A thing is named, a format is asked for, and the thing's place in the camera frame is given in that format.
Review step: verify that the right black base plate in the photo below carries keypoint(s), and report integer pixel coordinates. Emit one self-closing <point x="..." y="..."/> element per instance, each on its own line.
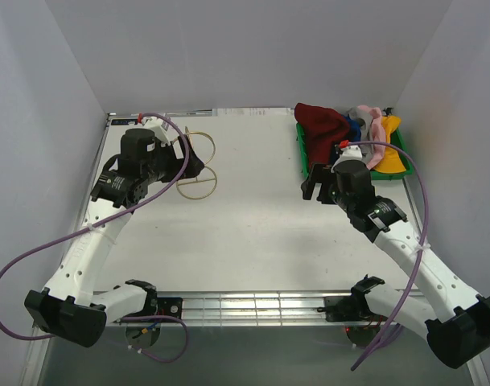
<point x="346" y="309"/>

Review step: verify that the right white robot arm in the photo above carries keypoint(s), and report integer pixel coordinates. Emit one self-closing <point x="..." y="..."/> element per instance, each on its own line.
<point x="454" y="318"/>

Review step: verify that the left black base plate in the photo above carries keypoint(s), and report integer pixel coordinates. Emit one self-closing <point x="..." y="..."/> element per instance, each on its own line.
<point x="170" y="306"/>

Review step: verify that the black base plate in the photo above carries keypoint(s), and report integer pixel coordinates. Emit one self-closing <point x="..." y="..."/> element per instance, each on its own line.
<point x="170" y="306"/>
<point x="346" y="309"/>

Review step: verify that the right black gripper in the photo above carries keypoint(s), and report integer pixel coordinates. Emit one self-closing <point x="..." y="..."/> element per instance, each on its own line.
<point x="307" y="186"/>

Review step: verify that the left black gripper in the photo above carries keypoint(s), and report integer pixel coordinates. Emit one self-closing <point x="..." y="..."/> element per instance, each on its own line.
<point x="175" y="162"/>

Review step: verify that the pink bucket hat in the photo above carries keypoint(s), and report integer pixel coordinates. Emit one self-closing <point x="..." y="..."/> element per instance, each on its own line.
<point x="372" y="154"/>

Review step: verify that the gold wire hat stand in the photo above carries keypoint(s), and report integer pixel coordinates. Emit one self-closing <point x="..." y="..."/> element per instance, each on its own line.
<point x="202" y="173"/>

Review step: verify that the blue bucket hat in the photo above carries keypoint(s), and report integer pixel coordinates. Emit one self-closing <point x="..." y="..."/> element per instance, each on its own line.
<point x="352" y="131"/>

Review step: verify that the aluminium rail frame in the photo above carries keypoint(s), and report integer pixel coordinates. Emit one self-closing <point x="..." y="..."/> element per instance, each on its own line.
<point x="254" y="253"/>

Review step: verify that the grey bucket hat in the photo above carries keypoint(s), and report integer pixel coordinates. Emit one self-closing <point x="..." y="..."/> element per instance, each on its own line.
<point x="364" y="119"/>

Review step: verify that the green plastic tray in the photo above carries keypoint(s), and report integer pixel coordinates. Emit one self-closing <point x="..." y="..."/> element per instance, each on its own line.
<point x="396" y="140"/>

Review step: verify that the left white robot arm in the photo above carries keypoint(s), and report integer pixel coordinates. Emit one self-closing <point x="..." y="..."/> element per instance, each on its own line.
<point x="67" y="306"/>

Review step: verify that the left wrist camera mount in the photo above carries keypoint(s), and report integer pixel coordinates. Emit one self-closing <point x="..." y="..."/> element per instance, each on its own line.
<point x="157" y="125"/>

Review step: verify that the dark red bucket hat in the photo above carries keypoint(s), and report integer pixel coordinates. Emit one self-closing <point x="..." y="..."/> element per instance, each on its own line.
<point x="323" y="129"/>

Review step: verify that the yellow bucket hat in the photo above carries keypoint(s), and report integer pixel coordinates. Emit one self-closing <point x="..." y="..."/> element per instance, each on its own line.
<point x="391" y="162"/>

